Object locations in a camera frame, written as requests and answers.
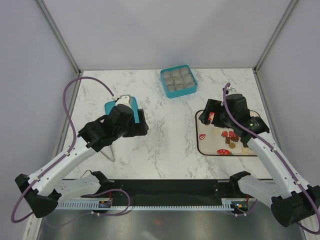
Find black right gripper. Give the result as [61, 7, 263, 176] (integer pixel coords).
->
[198, 98, 236, 129]

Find cream square chocolate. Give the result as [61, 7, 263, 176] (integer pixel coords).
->
[242, 147, 249, 154]
[212, 128, 219, 134]

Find metal tongs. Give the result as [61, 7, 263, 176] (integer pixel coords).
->
[100, 145, 116, 163]

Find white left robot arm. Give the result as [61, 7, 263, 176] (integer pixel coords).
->
[15, 104, 149, 219]

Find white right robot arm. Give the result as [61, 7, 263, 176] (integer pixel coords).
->
[195, 93, 320, 227]

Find dark brown chocolate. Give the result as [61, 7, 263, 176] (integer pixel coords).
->
[231, 136, 239, 142]

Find tan round chocolate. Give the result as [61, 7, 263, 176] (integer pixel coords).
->
[229, 142, 236, 149]

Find teal chocolate box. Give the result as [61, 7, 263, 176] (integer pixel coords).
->
[160, 65, 198, 99]

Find teal box lid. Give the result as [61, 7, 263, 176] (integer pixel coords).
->
[104, 96, 140, 124]

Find strawberry print tray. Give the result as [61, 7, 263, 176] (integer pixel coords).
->
[195, 110, 256, 157]

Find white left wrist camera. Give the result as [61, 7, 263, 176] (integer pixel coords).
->
[115, 94, 133, 108]

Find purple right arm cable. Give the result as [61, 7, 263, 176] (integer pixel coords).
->
[222, 82, 320, 236]

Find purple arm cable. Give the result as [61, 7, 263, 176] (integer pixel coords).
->
[10, 76, 116, 223]
[222, 82, 320, 236]

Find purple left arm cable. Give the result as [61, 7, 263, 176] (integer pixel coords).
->
[10, 76, 116, 223]

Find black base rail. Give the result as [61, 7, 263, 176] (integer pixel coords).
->
[106, 179, 246, 205]

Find white slotted cable duct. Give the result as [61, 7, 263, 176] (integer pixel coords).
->
[56, 198, 255, 211]

